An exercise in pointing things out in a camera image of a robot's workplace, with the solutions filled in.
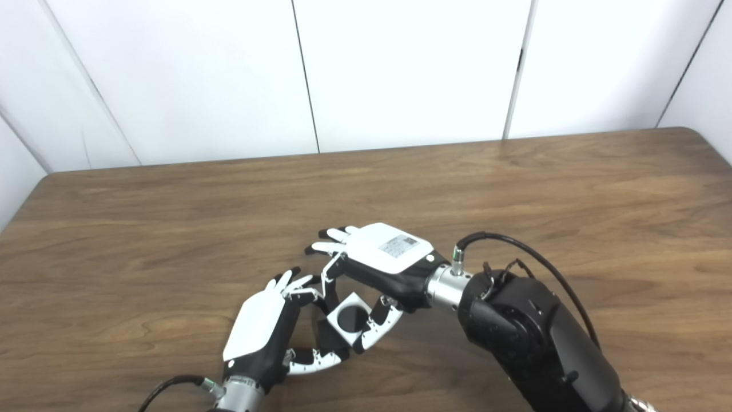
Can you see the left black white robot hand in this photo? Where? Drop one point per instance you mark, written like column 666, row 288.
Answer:
column 257, row 326

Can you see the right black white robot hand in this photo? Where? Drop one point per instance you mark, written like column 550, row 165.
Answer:
column 383, row 252

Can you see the white square piece with hole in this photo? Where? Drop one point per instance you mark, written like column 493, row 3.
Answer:
column 353, row 298

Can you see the black peg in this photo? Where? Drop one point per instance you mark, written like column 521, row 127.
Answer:
column 351, row 319

